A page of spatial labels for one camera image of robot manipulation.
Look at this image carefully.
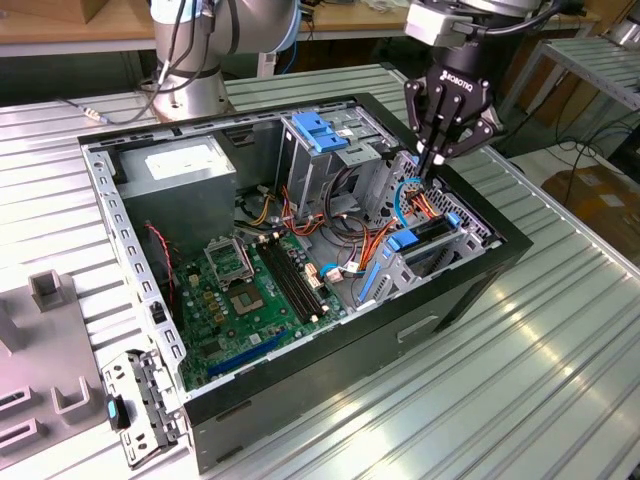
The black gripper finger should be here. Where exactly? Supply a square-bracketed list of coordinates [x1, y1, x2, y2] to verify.
[403, 78, 441, 180]
[434, 106, 504, 164]

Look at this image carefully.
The orange power wire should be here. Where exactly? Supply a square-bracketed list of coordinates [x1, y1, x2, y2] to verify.
[357, 184, 446, 274]

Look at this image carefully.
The hard disk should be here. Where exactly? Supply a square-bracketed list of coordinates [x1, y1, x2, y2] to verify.
[357, 212, 462, 307]

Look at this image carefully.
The grey perforated disk bay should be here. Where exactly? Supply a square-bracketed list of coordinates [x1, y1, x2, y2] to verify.
[352, 149, 504, 311]

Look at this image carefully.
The blue plastic drive latch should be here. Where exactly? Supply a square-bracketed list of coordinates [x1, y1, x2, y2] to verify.
[291, 112, 349, 154]

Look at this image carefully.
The wooden desk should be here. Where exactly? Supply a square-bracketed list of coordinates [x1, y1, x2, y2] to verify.
[0, 0, 601, 59]

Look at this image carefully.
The grey optical drive cage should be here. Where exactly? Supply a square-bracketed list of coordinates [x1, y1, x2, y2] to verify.
[277, 107, 401, 216]

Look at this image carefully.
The metal slat side table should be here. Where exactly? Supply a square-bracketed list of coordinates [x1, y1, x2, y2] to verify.
[492, 37, 640, 146]

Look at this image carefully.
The brown cardboard box on floor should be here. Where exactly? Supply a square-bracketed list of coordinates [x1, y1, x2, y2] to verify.
[542, 167, 640, 251]

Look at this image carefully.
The silver metal cylinder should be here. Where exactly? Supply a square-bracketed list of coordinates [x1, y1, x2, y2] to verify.
[607, 19, 640, 47]

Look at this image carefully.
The black RAM slot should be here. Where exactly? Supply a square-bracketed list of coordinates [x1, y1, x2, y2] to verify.
[257, 239, 314, 324]
[267, 238, 326, 321]

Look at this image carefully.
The metal socket cover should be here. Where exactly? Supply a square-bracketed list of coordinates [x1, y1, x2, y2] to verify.
[202, 237, 254, 289]

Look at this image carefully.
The CPU socket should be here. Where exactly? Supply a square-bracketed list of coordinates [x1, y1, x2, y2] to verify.
[227, 284, 269, 317]

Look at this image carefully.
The green motherboard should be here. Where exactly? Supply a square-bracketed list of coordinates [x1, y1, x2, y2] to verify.
[172, 232, 349, 394]

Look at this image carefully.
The black open PC case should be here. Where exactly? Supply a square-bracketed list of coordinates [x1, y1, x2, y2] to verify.
[77, 91, 534, 475]

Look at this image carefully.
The grey power supply unit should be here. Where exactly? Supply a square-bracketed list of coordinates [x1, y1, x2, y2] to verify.
[115, 135, 237, 261]

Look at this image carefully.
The blue expansion slot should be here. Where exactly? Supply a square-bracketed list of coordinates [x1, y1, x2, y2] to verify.
[207, 327, 289, 379]

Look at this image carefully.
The black latch blue tab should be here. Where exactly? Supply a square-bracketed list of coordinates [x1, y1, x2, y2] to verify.
[103, 393, 132, 431]

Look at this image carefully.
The grey parts rack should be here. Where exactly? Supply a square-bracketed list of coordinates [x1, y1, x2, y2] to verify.
[0, 269, 114, 466]

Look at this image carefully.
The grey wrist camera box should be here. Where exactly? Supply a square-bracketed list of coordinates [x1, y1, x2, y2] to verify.
[403, 2, 474, 49]

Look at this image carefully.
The blue data wire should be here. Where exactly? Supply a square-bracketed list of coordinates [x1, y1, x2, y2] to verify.
[392, 177, 426, 231]

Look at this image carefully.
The black floor cable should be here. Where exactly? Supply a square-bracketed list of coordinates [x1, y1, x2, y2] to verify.
[564, 124, 640, 201]

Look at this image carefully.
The black cable bundle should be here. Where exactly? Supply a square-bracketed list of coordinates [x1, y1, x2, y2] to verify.
[322, 164, 384, 244]

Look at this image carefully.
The red orange wire bundle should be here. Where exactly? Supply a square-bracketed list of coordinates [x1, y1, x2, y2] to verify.
[277, 184, 329, 239]

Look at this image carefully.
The small blue wire white plug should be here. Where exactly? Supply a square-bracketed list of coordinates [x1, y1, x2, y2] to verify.
[319, 262, 361, 286]

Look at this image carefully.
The yellow wire bundle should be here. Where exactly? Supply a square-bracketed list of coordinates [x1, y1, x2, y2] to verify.
[248, 192, 277, 227]

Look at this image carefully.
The black case fan red wire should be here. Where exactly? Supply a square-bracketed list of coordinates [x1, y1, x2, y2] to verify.
[144, 222, 176, 321]

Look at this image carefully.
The black cable silver connector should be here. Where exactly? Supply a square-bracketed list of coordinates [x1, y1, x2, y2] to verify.
[55, 0, 214, 125]

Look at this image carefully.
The metal card retention bracket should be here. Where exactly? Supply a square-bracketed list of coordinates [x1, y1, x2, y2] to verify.
[99, 349, 189, 469]

